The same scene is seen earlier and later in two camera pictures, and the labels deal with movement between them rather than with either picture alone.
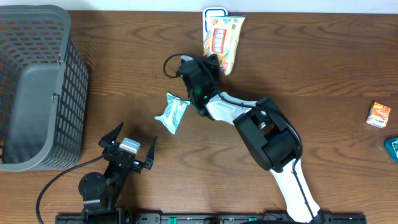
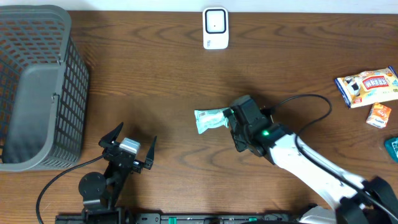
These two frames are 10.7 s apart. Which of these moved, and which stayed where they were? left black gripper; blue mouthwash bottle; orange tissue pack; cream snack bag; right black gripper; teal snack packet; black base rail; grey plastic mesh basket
Moved: right black gripper; cream snack bag; teal snack packet
Stayed: left black gripper; blue mouthwash bottle; grey plastic mesh basket; black base rail; orange tissue pack
